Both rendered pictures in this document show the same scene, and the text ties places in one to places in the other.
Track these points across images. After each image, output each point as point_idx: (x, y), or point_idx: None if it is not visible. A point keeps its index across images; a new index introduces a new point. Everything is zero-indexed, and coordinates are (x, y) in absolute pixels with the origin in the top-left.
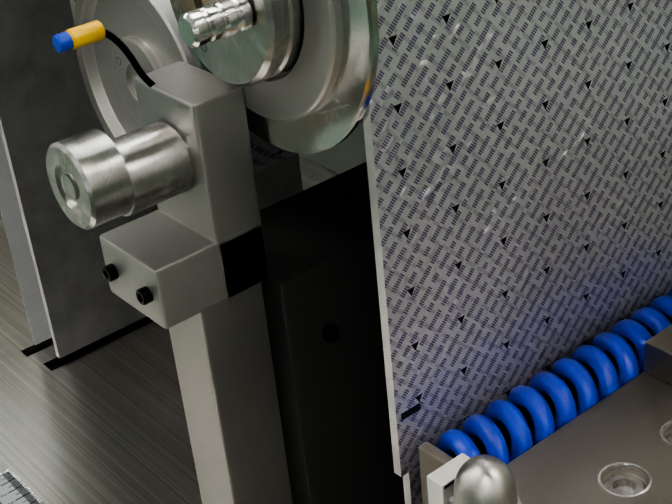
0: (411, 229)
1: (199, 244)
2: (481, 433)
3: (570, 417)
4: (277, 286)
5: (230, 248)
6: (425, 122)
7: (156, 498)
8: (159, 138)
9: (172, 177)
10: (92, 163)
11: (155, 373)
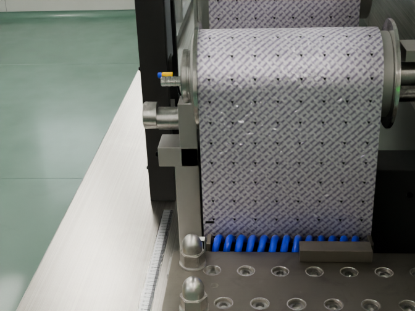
0: (213, 162)
1: (176, 145)
2: (225, 239)
3: (259, 250)
4: None
5: (184, 150)
6: (221, 131)
7: None
8: (172, 110)
9: (171, 123)
10: (146, 110)
11: None
